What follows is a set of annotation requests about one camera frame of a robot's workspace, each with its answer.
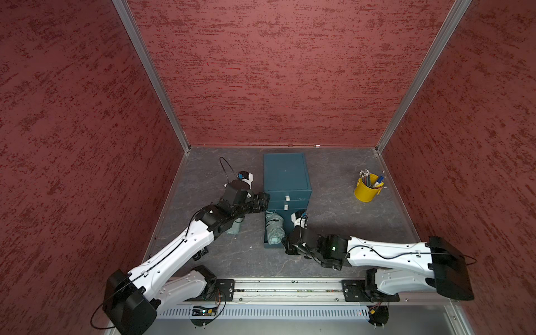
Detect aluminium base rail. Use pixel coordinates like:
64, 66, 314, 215
112, 276, 461, 304

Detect aluminium left corner post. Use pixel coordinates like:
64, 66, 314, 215
112, 0, 191, 154

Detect aluminium right corner post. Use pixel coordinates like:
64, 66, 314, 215
376, 0, 472, 155

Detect green umbrella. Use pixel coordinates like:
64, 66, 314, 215
226, 217, 244, 235
265, 212, 286, 245

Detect teal drawer cabinet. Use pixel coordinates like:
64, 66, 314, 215
263, 153, 312, 212

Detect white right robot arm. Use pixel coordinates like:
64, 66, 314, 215
282, 226, 475, 302

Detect pens in cup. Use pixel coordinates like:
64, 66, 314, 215
360, 170, 385, 189

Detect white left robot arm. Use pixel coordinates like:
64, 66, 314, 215
99, 180, 270, 334

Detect aluminium corner post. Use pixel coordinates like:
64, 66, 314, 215
376, 0, 472, 155
112, 0, 191, 154

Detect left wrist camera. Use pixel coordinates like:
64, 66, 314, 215
237, 171, 253, 188

